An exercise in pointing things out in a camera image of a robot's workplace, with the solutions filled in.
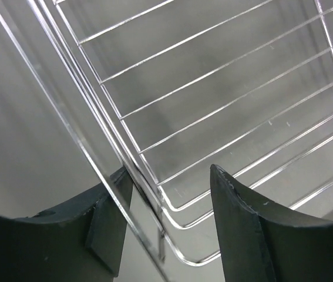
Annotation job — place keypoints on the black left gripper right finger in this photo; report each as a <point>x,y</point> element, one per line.
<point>262,240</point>

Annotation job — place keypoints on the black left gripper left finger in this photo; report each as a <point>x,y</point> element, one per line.
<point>80,239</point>

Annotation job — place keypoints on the steel wire dish rack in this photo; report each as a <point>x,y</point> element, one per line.
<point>175,86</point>

